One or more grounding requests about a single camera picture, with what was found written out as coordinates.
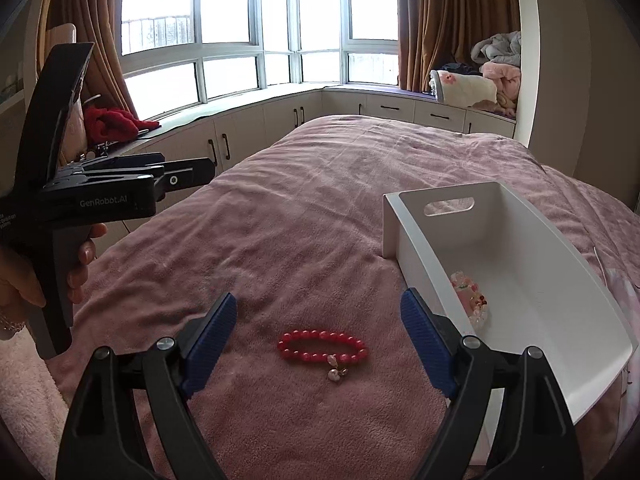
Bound white window seat cabinets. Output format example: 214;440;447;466
106;85;517;187

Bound wrist bead bracelet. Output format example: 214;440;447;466
0;309;26;335

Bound cartoon printed pink sheet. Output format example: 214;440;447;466
542;164;640;413

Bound white plastic storage bin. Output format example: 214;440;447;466
382;181;640;427

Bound dark cloth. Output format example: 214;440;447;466
439;62;484;79

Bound white flower print pillow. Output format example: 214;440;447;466
428;68;499;109

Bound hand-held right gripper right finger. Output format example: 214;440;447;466
399;287;585;480

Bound red cloth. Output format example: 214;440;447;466
82;106;162;143

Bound person's left hand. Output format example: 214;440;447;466
0;223;109;335

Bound pink plush cloth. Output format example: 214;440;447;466
479;62;521;117

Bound red bead bracelet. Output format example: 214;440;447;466
277;328;370;382

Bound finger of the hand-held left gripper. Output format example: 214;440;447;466
150;158;216;196
55;152;166;181

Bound grey plush cloth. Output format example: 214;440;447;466
470;30;522;69

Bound bay window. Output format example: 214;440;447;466
120;0;402;107

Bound multicolour bead bracelet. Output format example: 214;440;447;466
449;271;480;295

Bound brown curtain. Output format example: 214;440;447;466
394;0;524;94
46;0;139;122

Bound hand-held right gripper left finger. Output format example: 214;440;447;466
56;292;239;480

